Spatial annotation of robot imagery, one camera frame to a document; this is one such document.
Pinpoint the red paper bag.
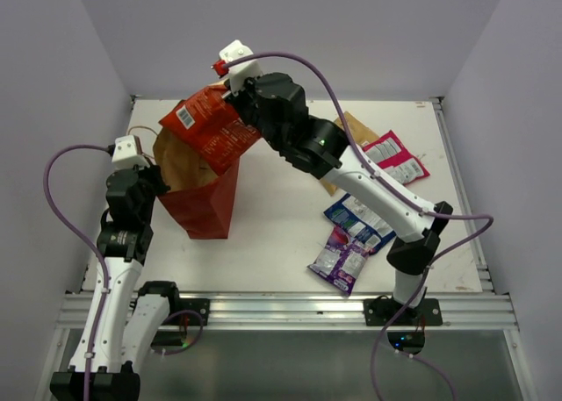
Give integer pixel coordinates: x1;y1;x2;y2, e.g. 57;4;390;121
152;124;239;240

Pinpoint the large orange chips bag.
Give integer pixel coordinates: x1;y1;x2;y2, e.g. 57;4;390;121
159;83;261;175

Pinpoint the tan paper snack bag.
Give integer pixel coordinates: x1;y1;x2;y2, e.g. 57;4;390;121
320;111;379;197

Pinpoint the pink snack bag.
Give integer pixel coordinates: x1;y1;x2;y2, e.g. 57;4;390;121
363;131;430;185

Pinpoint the blue snack bag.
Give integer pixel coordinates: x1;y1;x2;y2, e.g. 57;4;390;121
324;193;396;254

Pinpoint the purple snack bag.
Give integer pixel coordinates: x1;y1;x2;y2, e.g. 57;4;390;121
307;226;370;297

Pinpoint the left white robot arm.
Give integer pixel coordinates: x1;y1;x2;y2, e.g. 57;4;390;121
49;161;183;400

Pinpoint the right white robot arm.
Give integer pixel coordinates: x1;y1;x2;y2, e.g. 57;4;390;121
226;73;453;325

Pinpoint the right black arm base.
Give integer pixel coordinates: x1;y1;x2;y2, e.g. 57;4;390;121
363;296;443;355

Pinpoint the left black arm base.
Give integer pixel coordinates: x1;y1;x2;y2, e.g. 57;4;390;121
172;298;211;332

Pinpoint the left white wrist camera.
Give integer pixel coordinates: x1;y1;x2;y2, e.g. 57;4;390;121
108;135;150;170

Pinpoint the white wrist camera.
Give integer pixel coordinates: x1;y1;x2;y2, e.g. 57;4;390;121
212;39;263;95
108;135;150;170

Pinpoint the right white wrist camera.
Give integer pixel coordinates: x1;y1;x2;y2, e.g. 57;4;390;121
212;39;263;95

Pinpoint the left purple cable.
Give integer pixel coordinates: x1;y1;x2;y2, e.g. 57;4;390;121
42;144;118;401

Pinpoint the aluminium front rail frame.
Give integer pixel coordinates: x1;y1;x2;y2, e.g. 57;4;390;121
36;97;537;400

